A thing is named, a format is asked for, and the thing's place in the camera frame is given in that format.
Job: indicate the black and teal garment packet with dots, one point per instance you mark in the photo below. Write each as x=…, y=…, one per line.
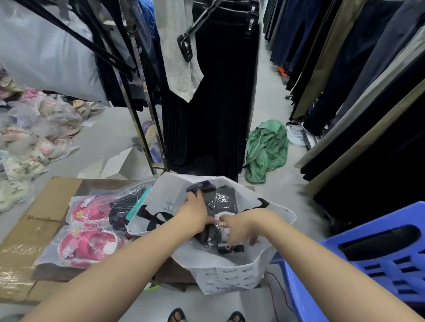
x=124, y=207

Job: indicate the grey plastic garment cover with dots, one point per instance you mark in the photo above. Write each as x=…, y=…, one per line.
x=46, y=53

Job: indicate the pile of packed slippers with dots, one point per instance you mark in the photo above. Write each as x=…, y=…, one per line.
x=30, y=142

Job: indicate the blue plastic stool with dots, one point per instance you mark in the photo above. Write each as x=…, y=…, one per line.
x=381, y=262

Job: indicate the person's right hand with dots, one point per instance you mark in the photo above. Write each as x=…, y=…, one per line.
x=245, y=225

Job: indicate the metal clothes rack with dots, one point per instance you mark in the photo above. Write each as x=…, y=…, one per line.
x=146, y=109

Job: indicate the person's right forearm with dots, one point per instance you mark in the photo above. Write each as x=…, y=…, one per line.
x=332, y=275

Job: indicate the crumpled green garment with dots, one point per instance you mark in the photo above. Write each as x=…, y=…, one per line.
x=267, y=151

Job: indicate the person's right fingers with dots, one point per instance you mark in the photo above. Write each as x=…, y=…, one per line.
x=227, y=224

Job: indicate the small white printed bag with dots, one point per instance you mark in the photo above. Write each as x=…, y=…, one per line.
x=296, y=134

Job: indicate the row of hanging trousers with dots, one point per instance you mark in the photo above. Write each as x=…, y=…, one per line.
x=358, y=99

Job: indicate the flattened brown cardboard box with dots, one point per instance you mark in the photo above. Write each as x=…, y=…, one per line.
x=30, y=239

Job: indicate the person's left thumb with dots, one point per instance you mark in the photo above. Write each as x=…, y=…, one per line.
x=211, y=221

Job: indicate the large white plastic bag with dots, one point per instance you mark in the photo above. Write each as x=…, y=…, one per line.
x=229, y=272

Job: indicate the blue hanging garment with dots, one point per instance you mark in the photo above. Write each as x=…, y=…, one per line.
x=149, y=18

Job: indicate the light grey hanging top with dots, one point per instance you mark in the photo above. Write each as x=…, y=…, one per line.
x=177, y=56

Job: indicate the black sandal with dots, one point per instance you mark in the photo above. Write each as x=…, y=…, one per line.
x=236, y=317
x=177, y=315

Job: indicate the dark hanging garments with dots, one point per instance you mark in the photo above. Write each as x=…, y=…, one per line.
x=109, y=76

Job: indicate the colourful packet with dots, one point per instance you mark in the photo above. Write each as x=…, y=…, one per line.
x=152, y=139

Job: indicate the orange item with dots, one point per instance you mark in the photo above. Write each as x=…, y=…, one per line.
x=283, y=71

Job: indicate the long black pleated skirt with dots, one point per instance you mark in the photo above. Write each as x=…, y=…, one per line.
x=215, y=109

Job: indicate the person's left forearm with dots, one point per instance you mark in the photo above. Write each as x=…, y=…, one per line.
x=109, y=275

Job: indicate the person's left hand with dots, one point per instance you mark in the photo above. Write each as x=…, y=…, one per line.
x=192, y=214

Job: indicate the white paper sheets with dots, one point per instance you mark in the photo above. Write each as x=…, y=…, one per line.
x=116, y=164

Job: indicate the pink slippers in clear packet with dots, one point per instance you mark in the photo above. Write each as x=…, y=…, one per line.
x=88, y=247
x=91, y=210

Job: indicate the black clip hanger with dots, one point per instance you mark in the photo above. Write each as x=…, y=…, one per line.
x=251, y=20
x=186, y=44

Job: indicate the black garment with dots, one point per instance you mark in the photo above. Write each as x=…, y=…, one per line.
x=217, y=205

